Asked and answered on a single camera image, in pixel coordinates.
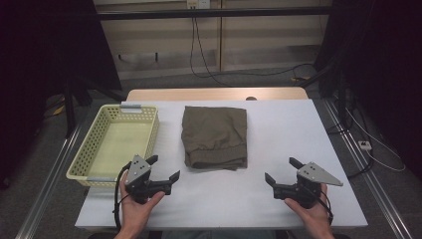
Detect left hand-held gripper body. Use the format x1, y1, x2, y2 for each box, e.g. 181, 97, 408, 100
123, 154, 173, 204

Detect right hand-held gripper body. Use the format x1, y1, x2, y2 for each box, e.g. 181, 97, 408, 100
272, 160, 344, 210

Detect pale yellow plastic basket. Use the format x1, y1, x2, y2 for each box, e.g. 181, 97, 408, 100
66, 104, 160, 188

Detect olive green pants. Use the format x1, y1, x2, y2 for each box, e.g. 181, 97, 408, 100
180, 105, 249, 172

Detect person's left hand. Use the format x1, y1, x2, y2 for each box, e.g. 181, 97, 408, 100
118, 172, 166, 232

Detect person's right hand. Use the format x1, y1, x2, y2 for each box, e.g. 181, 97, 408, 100
284, 182, 333, 232

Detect black metal stand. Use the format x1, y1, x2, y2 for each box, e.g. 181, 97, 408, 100
62, 75, 127, 137

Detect dark curtain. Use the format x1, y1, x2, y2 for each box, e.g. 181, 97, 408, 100
313, 0, 422, 182
0, 0, 123, 187

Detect black horizontal metal bar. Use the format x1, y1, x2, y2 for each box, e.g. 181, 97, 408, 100
97, 5, 333, 22

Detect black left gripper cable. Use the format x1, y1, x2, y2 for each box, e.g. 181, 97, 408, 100
112, 161, 132, 231

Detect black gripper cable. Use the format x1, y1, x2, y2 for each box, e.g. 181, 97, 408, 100
316, 189, 334, 226
112, 161, 132, 231

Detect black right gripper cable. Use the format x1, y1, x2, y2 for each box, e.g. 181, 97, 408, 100
316, 189, 334, 226

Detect black floor cable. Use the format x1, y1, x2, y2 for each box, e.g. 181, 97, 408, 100
325, 99, 376, 179

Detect white floor cable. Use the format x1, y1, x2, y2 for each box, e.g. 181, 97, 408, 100
343, 105, 407, 173

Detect black hanging cable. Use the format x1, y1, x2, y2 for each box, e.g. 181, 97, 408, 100
189, 16, 317, 88

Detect white wall outlet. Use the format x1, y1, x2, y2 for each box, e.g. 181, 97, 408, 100
186, 0, 211, 10

